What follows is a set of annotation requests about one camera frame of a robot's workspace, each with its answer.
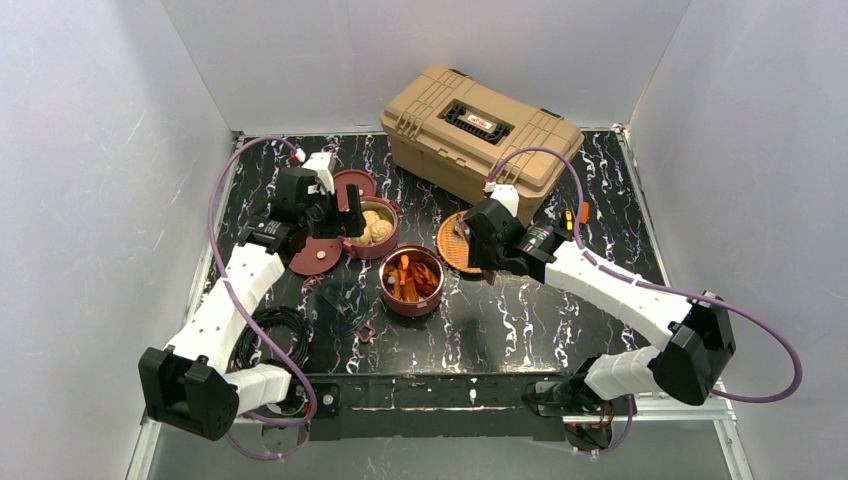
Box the steamed bun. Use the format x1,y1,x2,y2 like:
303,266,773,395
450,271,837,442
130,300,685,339
362,210,381,226
368,219,394,243

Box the red steel lunch bowl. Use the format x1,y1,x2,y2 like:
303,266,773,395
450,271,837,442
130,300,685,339
343,197,400,260
379,244,445,318

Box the red round lid front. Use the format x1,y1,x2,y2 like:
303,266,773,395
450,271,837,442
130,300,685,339
287,237,344,277

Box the red round lid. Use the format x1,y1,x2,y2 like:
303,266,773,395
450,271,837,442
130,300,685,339
334,169,377,204
287,237,344,277

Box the fried chicken pieces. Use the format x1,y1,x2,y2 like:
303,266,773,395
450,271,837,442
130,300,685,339
383,259,441,303

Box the metal food tongs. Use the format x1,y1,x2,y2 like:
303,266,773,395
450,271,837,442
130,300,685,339
453,217,470,245

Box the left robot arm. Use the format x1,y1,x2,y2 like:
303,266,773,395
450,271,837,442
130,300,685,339
138,160,364,440

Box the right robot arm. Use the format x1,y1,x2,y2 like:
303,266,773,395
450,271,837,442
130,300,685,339
463,198,736,412

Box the red lunch box clip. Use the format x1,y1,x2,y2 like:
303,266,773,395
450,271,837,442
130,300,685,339
354,321,376,344

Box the red round lid rear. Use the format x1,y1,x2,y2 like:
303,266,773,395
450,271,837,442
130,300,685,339
334,169,377,204

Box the dark transparent round lid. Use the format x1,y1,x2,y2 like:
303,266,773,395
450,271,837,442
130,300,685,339
306,281,370,339

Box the orange green screwdriver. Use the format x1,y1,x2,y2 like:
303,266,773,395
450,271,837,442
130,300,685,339
575,201,590,225

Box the tan plastic toolbox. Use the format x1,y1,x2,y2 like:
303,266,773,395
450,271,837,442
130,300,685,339
380,65,584,224

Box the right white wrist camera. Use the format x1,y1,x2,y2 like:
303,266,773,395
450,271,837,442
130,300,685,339
483,181,520,217

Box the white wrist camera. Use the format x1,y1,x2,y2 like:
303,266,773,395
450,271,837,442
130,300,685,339
483,181,520,217
294,148,336,193

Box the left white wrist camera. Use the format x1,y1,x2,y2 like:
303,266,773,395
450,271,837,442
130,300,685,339
294,148,336,193

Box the coiled black cable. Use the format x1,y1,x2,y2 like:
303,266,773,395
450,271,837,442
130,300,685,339
235,305,311,376

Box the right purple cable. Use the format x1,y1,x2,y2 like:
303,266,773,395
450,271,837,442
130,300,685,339
486,146,804,457

